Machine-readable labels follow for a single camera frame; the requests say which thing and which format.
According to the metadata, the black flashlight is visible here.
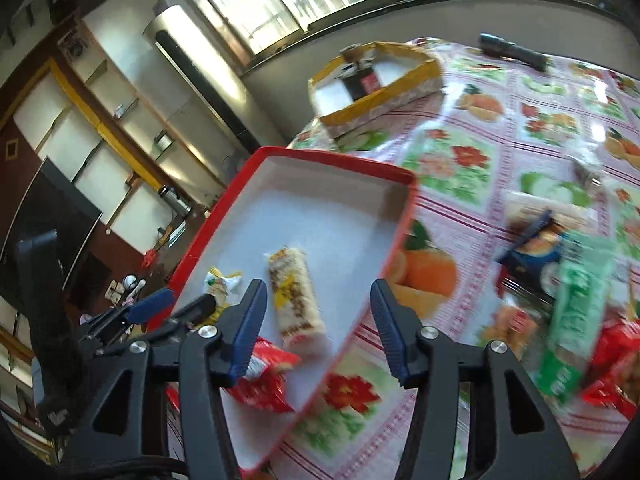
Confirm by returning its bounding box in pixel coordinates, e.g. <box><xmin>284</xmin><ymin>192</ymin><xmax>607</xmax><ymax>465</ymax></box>
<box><xmin>477</xmin><ymin>32</ymin><xmax>551</xmax><ymax>72</ymax></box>

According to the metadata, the long white snack packet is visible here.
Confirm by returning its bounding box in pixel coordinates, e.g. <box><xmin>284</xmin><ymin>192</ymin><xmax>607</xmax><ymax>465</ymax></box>
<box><xmin>502</xmin><ymin>190</ymin><xmax>598</xmax><ymax>233</ymax></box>

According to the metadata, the green snack packet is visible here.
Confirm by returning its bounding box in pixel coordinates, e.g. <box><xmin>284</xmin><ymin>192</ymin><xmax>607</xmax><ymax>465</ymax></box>
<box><xmin>535</xmin><ymin>232</ymin><xmax>616</xmax><ymax>403</ymax></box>

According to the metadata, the red rimmed white tray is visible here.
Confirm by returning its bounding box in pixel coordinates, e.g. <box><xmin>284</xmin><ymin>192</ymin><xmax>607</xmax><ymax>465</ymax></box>
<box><xmin>145</xmin><ymin>146</ymin><xmax>418</xmax><ymax>478</ymax></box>

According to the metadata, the clear crumpled wrapper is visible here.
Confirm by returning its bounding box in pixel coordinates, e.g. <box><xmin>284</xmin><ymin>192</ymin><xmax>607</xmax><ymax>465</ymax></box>
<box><xmin>572</xmin><ymin>145</ymin><xmax>608</xmax><ymax>186</ymax></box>

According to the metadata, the clear golden snack packet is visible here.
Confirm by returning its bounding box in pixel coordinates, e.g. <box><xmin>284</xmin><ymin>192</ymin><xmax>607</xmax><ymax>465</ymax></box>
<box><xmin>480</xmin><ymin>300</ymin><xmax>546</xmax><ymax>361</ymax></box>

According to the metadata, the dark blue snack packet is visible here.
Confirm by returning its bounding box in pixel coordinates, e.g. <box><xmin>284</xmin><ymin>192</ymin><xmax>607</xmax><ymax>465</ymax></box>
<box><xmin>495</xmin><ymin>210</ymin><xmax>566</xmax><ymax>286</ymax></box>

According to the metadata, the steel thermos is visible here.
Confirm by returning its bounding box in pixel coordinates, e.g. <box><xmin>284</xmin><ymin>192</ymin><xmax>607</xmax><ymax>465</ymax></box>
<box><xmin>157</xmin><ymin>185</ymin><xmax>193</xmax><ymax>213</ymax></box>

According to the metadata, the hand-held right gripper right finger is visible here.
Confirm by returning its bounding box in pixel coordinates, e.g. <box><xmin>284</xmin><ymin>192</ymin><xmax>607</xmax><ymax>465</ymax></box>
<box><xmin>370</xmin><ymin>279</ymin><xmax>583</xmax><ymax>480</ymax></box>

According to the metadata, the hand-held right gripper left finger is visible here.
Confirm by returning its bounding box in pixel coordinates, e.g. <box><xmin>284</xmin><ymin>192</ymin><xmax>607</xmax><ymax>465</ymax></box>
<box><xmin>60</xmin><ymin>279</ymin><xmax>271</xmax><ymax>480</ymax></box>

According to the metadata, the black television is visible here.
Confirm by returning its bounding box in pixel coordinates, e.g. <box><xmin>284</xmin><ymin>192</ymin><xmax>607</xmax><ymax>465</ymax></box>
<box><xmin>0</xmin><ymin>157</ymin><xmax>103</xmax><ymax>311</ymax></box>

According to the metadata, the red and white snack packet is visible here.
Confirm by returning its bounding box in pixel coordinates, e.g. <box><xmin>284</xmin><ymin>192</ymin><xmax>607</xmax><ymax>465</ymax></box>
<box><xmin>222</xmin><ymin>337</ymin><xmax>302</xmax><ymax>415</ymax></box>

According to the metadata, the fruit print tablecloth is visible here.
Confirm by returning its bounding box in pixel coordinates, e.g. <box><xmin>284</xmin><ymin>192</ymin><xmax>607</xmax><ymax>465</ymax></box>
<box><xmin>165</xmin><ymin>37</ymin><xmax>640</xmax><ymax>480</ymax></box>

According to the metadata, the long rice cracker packet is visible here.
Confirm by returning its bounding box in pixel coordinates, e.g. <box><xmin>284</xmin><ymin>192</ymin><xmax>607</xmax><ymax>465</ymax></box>
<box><xmin>265</xmin><ymin>245</ymin><xmax>328</xmax><ymax>356</ymax></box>

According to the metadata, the yellow trimmed wall cabinet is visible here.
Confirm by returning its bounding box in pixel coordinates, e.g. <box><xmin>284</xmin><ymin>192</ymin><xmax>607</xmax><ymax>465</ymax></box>
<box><xmin>0</xmin><ymin>20</ymin><xmax>226</xmax><ymax>261</ymax></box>

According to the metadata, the yellow snack packet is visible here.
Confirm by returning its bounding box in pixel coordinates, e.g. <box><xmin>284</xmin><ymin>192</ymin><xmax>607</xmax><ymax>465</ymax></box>
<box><xmin>202</xmin><ymin>266</ymin><xmax>244</xmax><ymax>321</ymax></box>

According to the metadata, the white tower air conditioner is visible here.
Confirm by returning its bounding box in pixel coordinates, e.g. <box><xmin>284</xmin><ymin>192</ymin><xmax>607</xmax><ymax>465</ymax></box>
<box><xmin>142</xmin><ymin>4</ymin><xmax>291</xmax><ymax>156</ymax></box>

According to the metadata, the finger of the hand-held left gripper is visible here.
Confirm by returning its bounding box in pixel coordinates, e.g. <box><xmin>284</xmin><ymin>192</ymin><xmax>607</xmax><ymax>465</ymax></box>
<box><xmin>77</xmin><ymin>287</ymin><xmax>176</xmax><ymax>346</ymax></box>
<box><xmin>100</xmin><ymin>294</ymin><xmax>217</xmax><ymax>356</ymax></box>

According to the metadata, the yellow cardboard box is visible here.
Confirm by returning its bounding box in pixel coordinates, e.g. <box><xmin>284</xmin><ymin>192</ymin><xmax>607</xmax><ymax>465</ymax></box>
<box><xmin>307</xmin><ymin>40</ymin><xmax>443</xmax><ymax>138</ymax></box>

